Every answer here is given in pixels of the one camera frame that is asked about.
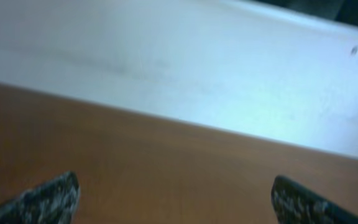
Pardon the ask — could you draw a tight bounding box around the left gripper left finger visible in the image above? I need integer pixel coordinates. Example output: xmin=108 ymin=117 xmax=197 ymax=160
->
xmin=0 ymin=171 xmax=80 ymax=224

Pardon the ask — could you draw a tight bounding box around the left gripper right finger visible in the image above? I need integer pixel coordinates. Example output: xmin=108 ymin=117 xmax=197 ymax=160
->
xmin=270 ymin=175 xmax=358 ymax=224

